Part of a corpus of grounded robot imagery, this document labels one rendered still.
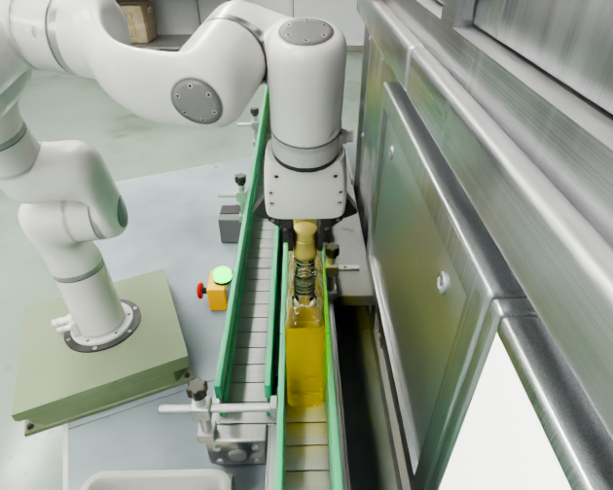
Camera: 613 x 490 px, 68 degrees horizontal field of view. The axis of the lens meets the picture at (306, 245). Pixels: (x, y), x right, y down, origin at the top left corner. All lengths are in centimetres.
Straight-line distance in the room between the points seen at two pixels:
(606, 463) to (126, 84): 43
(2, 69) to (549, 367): 54
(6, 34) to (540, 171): 50
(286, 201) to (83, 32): 26
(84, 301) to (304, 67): 69
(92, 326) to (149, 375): 16
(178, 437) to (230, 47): 70
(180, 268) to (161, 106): 86
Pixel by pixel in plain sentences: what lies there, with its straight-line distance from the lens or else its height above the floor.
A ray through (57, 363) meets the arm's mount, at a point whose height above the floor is 82.
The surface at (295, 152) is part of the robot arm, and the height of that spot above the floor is 133.
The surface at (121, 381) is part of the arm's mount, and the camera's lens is 95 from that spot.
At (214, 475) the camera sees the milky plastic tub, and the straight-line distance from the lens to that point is 78.
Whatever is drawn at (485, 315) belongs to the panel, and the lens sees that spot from 34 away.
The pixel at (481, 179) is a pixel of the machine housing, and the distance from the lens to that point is 36.
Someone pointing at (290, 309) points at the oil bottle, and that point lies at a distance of 62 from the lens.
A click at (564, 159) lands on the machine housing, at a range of 31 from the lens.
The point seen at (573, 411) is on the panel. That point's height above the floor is 132.
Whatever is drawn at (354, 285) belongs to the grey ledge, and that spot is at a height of 88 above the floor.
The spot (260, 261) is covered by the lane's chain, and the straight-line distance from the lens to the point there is 104.
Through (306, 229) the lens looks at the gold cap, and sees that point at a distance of 62.
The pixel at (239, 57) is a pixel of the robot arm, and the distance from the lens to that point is 43.
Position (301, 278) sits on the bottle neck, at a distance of 59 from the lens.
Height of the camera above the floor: 153
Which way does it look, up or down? 37 degrees down
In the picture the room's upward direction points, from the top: straight up
